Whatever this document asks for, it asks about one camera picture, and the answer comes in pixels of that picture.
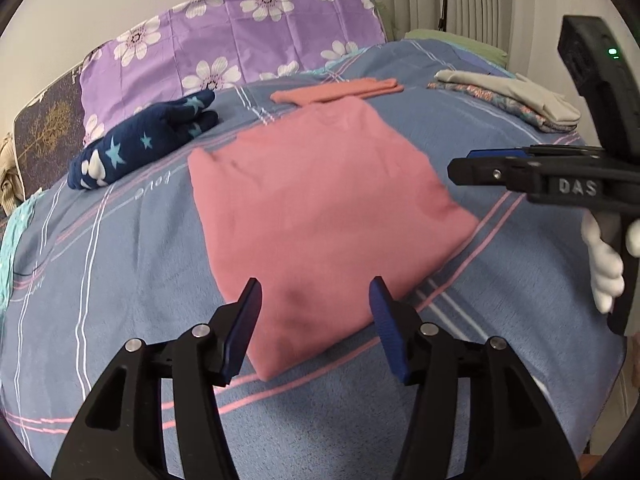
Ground tan cloth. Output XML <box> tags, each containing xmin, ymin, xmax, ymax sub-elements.
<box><xmin>0</xmin><ymin>132</ymin><xmax>26</xmax><ymax>218</ymax></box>

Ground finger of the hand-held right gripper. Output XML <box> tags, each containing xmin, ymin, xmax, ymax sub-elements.
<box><xmin>446</xmin><ymin>156</ymin><xmax>617</xmax><ymax>207</ymax></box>
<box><xmin>466</xmin><ymin>145</ymin><xmax>608</xmax><ymax>162</ymax></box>

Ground pink shirt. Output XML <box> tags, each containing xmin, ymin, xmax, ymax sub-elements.
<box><xmin>187</xmin><ymin>97</ymin><xmax>480</xmax><ymax>382</ymax></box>

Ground floral print garment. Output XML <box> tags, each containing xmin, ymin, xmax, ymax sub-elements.
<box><xmin>427</xmin><ymin>81</ymin><xmax>576</xmax><ymax>135</ymax></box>

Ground green pillow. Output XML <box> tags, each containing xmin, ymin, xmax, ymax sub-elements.
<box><xmin>402</xmin><ymin>28</ymin><xmax>508</xmax><ymax>66</ymax></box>

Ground teal bed sheet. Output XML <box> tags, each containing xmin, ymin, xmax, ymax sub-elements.
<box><xmin>0</xmin><ymin>187</ymin><xmax>45</xmax><ymax>311</ymax></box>

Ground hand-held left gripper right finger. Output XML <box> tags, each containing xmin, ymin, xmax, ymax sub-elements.
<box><xmin>368</xmin><ymin>276</ymin><xmax>584</xmax><ymax>480</ymax></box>

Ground purple floral pillow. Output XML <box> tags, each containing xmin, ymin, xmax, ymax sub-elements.
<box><xmin>79</xmin><ymin>0</ymin><xmax>388</xmax><ymax>146</ymax></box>

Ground dark headboard with gold print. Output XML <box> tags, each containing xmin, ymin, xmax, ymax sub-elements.
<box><xmin>12</xmin><ymin>55</ymin><xmax>101</xmax><ymax>201</ymax></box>

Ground white curtain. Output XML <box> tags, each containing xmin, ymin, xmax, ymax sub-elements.
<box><xmin>372</xmin><ymin>0</ymin><xmax>588</xmax><ymax>83</ymax></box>

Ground person's right hand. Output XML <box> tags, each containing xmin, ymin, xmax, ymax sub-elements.
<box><xmin>580</xmin><ymin>207</ymin><xmax>640</xmax><ymax>314</ymax></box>

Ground navy star print garment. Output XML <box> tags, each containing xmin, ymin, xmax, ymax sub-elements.
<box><xmin>67</xmin><ymin>89</ymin><xmax>220</xmax><ymax>192</ymax></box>

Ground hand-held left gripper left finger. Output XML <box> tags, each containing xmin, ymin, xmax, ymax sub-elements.
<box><xmin>50</xmin><ymin>277</ymin><xmax>264</xmax><ymax>480</ymax></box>

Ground folded pink pants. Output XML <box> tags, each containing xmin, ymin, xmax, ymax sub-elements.
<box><xmin>270</xmin><ymin>77</ymin><xmax>405</xmax><ymax>107</ymax></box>

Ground beige garment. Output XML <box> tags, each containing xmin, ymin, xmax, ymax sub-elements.
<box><xmin>434</xmin><ymin>69</ymin><xmax>582</xmax><ymax>123</ymax></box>

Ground blue striped blanket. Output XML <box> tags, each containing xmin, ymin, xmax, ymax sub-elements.
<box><xmin>0</xmin><ymin>37</ymin><xmax>628</xmax><ymax>480</ymax></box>

